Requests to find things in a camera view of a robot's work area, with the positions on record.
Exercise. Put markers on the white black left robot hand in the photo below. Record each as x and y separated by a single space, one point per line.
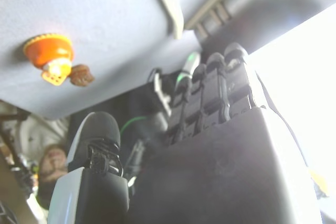
210 176

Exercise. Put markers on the brown chocolate toy piece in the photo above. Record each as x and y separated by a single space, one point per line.
81 75

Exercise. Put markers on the orange cake toy with waffle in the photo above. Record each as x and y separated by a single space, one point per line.
44 51

